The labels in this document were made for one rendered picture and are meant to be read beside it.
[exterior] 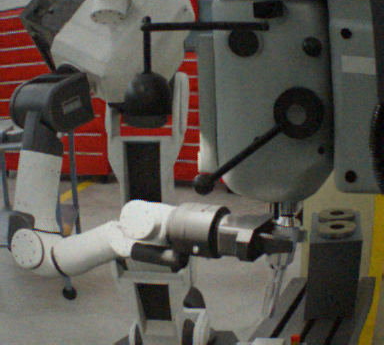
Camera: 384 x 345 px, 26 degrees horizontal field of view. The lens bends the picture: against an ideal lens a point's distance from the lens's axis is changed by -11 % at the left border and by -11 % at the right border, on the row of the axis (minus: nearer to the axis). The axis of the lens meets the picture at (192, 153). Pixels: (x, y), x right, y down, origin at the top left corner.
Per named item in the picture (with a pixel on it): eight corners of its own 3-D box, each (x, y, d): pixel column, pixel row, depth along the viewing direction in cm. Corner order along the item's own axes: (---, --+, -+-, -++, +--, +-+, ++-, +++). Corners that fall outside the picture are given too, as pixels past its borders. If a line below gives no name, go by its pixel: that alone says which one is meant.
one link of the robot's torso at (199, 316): (143, 337, 242) (139, 300, 239) (210, 340, 239) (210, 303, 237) (130, 363, 222) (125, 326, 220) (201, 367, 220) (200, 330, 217)
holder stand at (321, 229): (302, 320, 175) (309, 237, 171) (306, 286, 197) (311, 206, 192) (353, 316, 174) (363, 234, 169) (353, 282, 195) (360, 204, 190)
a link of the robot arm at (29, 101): (6, 147, 163) (18, 80, 164) (37, 155, 170) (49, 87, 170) (37, 152, 155) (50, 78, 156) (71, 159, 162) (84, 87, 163)
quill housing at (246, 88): (206, 208, 129) (199, -10, 122) (245, 173, 148) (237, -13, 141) (331, 213, 123) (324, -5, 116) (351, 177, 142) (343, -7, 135)
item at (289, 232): (270, 215, 138) (264, 249, 140) (273, 227, 134) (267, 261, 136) (298, 216, 139) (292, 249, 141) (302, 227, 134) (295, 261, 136)
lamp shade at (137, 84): (125, 109, 139) (124, 70, 138) (172, 106, 140) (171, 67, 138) (124, 117, 132) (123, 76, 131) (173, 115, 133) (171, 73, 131)
